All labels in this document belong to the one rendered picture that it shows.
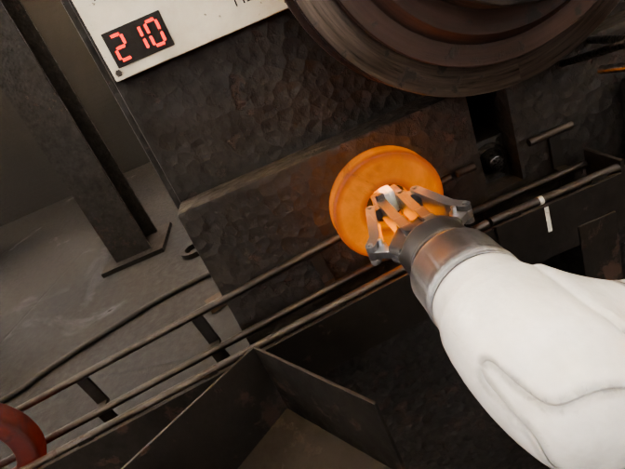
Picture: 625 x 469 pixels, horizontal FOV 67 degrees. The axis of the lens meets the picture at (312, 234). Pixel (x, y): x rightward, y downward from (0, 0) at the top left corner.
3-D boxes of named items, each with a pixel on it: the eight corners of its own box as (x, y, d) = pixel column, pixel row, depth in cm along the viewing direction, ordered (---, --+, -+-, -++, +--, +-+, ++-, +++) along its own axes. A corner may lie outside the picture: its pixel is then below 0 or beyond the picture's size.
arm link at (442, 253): (535, 314, 43) (499, 281, 48) (520, 233, 38) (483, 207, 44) (444, 355, 43) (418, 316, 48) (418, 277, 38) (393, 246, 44)
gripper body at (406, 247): (419, 311, 47) (389, 267, 56) (497, 277, 47) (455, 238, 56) (400, 252, 44) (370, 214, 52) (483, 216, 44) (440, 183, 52)
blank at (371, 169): (309, 180, 63) (313, 189, 60) (411, 123, 62) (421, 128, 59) (356, 266, 70) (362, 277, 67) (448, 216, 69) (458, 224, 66)
